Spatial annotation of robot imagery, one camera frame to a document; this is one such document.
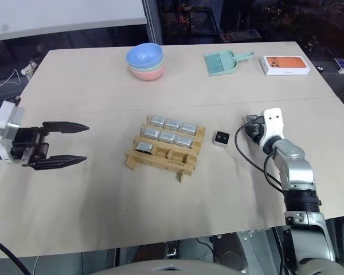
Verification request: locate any white board panel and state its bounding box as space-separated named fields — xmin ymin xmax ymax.
xmin=0 ymin=0 xmax=147 ymax=43

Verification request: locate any green plastic bowl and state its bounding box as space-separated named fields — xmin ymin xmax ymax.
xmin=127 ymin=58 xmax=165 ymax=74

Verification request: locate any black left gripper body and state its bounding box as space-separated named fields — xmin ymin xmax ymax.
xmin=10 ymin=125 xmax=50 ymax=167

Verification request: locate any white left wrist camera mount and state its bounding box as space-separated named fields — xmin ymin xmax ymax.
xmin=0 ymin=100 xmax=26 ymax=165

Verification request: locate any pink plastic bowl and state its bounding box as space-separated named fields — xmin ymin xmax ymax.
xmin=128 ymin=62 xmax=166 ymax=82

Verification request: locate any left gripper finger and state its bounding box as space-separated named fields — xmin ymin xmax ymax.
xmin=30 ymin=154 xmax=88 ymax=172
xmin=42 ymin=121 xmax=90 ymax=135

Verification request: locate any blue plastic bowl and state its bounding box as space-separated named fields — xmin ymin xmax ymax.
xmin=125 ymin=43 xmax=164 ymax=69

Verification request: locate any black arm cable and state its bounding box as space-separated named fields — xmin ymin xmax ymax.
xmin=234 ymin=119 xmax=285 ymax=193
xmin=0 ymin=234 xmax=33 ymax=275

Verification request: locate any grey metal post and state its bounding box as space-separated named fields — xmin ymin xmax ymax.
xmin=141 ymin=0 xmax=163 ymax=46

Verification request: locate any teal plastic dustpan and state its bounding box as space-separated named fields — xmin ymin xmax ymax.
xmin=204 ymin=50 xmax=255 ymax=77

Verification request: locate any white orange phone box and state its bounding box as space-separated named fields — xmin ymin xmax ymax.
xmin=259 ymin=54 xmax=312 ymax=77

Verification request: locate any white plug adapter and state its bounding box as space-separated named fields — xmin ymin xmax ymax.
xmin=21 ymin=58 xmax=38 ymax=77

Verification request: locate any teal hand brush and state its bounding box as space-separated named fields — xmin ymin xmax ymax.
xmin=205 ymin=54 xmax=225 ymax=76

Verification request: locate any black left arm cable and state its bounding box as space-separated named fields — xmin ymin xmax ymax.
xmin=0 ymin=234 xmax=33 ymax=275

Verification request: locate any wooden slotted tray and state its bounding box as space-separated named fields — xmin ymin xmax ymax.
xmin=124 ymin=115 xmax=206 ymax=183

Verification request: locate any thin white cable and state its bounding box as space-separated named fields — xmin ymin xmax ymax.
xmin=0 ymin=68 xmax=21 ymax=93

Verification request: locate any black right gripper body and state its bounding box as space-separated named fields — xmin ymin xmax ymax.
xmin=245 ymin=114 xmax=266 ymax=144

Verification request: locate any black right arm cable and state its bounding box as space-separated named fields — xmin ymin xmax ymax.
xmin=234 ymin=119 xmax=285 ymax=193

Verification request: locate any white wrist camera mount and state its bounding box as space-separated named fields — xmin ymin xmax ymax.
xmin=257 ymin=107 xmax=284 ymax=153
xmin=0 ymin=100 xmax=26 ymax=165

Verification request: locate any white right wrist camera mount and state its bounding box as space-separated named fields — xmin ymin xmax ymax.
xmin=257 ymin=107 xmax=284 ymax=153

